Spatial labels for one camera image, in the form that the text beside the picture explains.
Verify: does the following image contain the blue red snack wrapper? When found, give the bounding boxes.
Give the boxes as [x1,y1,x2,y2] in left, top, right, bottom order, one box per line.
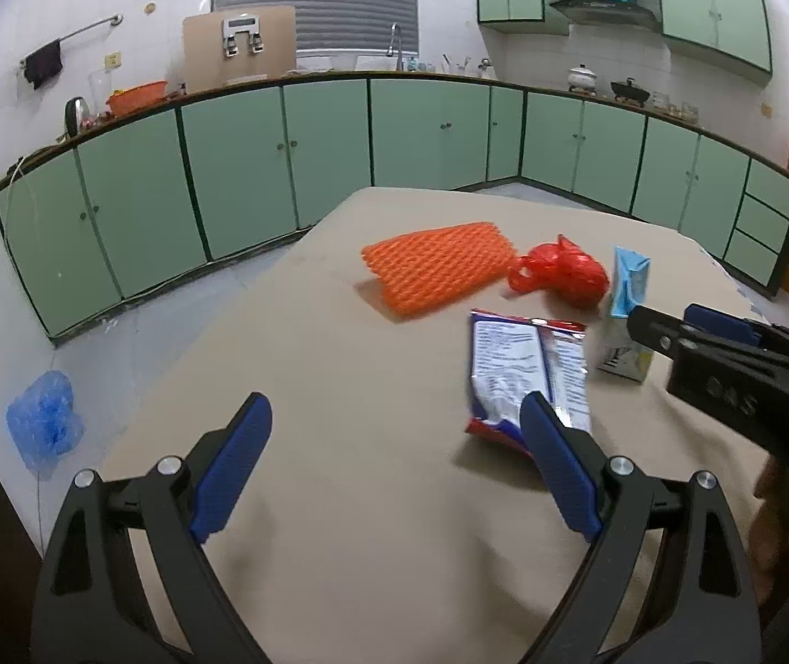
[465,310,591,453]

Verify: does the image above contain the orange foam fruit net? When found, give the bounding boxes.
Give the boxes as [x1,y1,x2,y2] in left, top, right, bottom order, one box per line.
[361,222,517,318]

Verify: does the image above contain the green lower kitchen cabinets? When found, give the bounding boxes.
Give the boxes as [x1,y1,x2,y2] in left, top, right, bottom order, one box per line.
[0,75,789,340]

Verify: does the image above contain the light blue milk carton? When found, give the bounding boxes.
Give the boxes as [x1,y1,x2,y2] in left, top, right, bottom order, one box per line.
[595,244,656,384]

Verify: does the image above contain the red plastic bag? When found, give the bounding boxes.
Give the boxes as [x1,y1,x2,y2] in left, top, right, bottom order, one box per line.
[507,234,611,310]

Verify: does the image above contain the blue plastic bag on floor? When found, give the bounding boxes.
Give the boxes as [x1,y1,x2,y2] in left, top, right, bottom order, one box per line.
[6,370,85,481]

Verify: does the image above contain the black wok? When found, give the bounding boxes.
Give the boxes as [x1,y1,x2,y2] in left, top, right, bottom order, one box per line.
[611,78,651,108]

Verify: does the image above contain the beige tablecloth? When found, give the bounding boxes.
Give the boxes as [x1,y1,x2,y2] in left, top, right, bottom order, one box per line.
[98,186,777,664]

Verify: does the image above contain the white cooking pot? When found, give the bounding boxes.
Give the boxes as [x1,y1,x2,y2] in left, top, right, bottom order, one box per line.
[567,65,597,95]

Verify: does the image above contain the chrome sink faucet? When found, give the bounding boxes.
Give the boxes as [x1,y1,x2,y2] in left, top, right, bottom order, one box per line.
[386,23,405,72]

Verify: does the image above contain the steel electric kettle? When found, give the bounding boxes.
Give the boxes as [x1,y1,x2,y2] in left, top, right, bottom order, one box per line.
[64,96,92,139]

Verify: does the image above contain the orange plastic basin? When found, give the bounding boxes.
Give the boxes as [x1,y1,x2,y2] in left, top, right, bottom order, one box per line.
[106,80,168,117]

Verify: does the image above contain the brown cardboard box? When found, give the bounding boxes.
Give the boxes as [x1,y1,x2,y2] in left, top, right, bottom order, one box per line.
[183,4,297,95]

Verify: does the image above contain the black towel on rail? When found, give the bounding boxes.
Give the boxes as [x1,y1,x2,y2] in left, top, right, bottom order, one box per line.
[23,39,63,90]

